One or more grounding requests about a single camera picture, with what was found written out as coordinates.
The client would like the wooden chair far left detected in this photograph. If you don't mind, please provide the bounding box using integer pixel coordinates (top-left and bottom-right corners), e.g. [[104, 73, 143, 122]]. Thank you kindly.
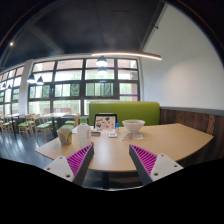
[[0, 115, 13, 133]]

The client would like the wooden chair green seat left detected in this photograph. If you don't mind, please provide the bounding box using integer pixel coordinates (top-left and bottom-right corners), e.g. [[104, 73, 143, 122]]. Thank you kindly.
[[18, 115, 34, 136]]

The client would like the framed picture menu stand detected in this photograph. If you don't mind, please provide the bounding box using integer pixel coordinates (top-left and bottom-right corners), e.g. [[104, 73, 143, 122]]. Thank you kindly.
[[94, 113, 117, 131]]

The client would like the long linear ceiling lamp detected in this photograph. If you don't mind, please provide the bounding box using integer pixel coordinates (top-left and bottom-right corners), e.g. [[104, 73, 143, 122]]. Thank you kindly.
[[91, 52, 162, 61]]

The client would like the pendant lamp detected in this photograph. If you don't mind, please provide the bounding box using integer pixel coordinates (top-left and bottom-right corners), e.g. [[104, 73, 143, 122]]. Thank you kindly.
[[98, 67, 107, 75], [36, 76, 44, 85], [96, 56, 107, 67], [27, 73, 36, 84]]

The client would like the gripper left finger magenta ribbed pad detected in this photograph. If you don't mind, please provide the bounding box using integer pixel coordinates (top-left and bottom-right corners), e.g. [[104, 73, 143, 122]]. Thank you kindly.
[[44, 143, 94, 186]]

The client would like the pendant lamp far left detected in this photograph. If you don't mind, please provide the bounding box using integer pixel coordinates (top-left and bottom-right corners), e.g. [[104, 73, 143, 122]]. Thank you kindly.
[[27, 73, 36, 84]]

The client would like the large grid window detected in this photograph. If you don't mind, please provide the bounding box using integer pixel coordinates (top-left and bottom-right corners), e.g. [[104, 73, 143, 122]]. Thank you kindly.
[[28, 58, 139, 115]]

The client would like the paper leaflet on table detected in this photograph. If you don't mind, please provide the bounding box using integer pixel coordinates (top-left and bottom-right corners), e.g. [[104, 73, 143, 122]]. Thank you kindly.
[[122, 133, 143, 141]]

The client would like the white plastic bottle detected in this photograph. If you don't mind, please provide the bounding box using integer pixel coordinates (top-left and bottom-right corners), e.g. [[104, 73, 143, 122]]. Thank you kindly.
[[77, 123, 91, 148]]

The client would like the small white box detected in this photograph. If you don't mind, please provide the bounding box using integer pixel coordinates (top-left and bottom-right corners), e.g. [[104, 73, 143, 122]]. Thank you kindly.
[[108, 132, 117, 138]]

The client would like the wooden chair by bench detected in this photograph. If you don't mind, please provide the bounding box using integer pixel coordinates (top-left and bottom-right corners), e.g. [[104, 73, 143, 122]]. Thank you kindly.
[[59, 114, 81, 131]]

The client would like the pendant lamp near centre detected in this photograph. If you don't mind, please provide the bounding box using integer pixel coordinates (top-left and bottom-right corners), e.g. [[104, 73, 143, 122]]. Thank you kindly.
[[96, 56, 107, 67]]

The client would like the white bowl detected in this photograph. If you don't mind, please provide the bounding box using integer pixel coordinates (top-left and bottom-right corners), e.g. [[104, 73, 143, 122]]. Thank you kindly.
[[122, 120, 145, 133]]

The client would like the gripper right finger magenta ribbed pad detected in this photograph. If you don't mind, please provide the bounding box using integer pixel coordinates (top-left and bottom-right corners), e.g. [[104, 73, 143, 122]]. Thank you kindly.
[[129, 144, 182, 185]]

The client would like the small blue-capped bottle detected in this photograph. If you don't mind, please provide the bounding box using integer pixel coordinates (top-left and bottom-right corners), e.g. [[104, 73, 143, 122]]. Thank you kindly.
[[115, 123, 119, 133]]

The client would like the pendant lamp behind centre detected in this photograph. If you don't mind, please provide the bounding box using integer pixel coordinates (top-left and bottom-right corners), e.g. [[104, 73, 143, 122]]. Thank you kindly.
[[98, 67, 107, 75]]

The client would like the wooden chair green seat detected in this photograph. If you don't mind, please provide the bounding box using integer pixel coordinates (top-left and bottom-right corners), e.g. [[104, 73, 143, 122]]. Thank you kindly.
[[18, 115, 34, 136], [33, 114, 51, 141]]

